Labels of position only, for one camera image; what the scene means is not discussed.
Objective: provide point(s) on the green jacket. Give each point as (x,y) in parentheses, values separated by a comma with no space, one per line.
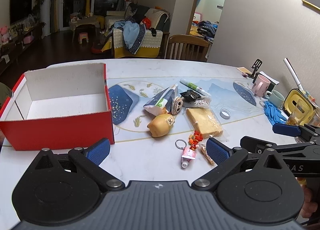
(5,92)

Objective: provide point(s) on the red cardboard box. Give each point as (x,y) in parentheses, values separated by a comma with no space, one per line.
(59,108)

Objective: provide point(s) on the pink mug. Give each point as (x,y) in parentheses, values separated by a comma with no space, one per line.
(260,85)

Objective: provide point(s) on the black phone stand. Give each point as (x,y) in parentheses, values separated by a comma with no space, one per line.
(256,65)

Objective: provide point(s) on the sofa with clothes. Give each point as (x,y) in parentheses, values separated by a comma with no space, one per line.
(139,31)

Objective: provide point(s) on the blue white tissue pack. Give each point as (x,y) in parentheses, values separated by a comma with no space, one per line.
(161,103)

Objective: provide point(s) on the cartoon face plush pouch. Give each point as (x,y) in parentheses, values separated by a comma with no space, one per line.
(176,104)

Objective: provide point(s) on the cotton swab bag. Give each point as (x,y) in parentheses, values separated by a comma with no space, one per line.
(203,102)

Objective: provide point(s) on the person's right hand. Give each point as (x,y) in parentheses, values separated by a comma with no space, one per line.
(309,207)

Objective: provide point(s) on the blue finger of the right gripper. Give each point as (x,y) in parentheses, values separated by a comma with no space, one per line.
(287,130)

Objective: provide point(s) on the pink plush toy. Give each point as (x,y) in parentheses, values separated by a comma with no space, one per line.
(4,34)

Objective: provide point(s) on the white bottle cap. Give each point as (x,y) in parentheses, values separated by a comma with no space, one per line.
(225,114)

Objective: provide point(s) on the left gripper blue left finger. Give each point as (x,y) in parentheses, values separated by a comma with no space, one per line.
(97,152)

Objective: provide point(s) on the packaged toast slice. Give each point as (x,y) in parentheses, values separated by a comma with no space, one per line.
(205,122)

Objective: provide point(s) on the television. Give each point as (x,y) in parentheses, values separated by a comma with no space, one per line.
(19,10)

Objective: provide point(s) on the wooden chair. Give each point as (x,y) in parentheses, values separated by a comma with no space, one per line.
(187,48)

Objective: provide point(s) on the black snack packet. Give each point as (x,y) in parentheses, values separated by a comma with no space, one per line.
(190,96)

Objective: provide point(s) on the small yellow snack packet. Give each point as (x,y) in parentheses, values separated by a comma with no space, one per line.
(204,152)

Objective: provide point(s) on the pink stool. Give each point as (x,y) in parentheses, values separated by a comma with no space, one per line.
(83,37)

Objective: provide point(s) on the green white glue pen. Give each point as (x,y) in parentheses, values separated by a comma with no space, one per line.
(195,87)

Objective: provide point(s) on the pink tube keychain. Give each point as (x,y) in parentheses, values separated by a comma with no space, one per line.
(188,152)

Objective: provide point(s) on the yellow lunch container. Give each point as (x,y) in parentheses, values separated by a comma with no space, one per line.
(299,108)

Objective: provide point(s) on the blue rubber gloves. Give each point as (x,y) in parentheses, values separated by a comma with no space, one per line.
(273,114)

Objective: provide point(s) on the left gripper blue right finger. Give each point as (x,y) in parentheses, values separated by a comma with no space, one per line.
(217,151)

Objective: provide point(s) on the patterned table mat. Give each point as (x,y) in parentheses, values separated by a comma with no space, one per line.
(229,99)

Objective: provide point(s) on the green mug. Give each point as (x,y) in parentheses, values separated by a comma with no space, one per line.
(275,98)

